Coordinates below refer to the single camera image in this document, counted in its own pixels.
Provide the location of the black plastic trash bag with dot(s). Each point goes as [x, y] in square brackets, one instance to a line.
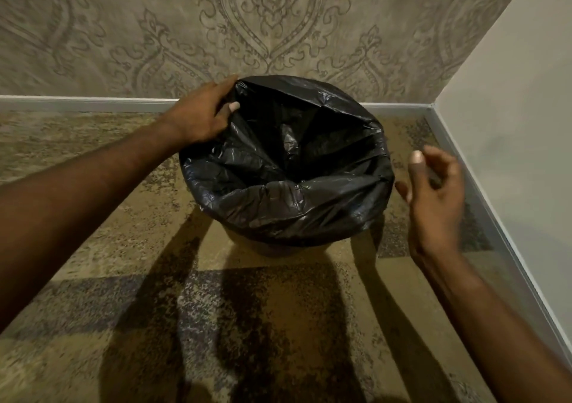
[286, 179]

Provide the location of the person's left forearm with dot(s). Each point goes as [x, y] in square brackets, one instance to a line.
[85, 192]

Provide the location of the person's right hand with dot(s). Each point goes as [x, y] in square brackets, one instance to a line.
[440, 212]

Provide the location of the person's right forearm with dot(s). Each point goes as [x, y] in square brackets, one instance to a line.
[496, 326]

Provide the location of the person's right thumb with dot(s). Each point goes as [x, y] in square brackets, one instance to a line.
[416, 174]

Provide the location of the person's left thumb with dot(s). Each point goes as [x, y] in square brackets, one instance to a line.
[229, 111]

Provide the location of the grey baseboard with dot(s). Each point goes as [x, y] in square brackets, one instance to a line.
[89, 104]
[500, 224]

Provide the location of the person's left hand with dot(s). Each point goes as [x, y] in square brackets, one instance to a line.
[199, 114]

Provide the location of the tan round trash bin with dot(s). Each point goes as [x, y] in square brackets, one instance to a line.
[277, 247]

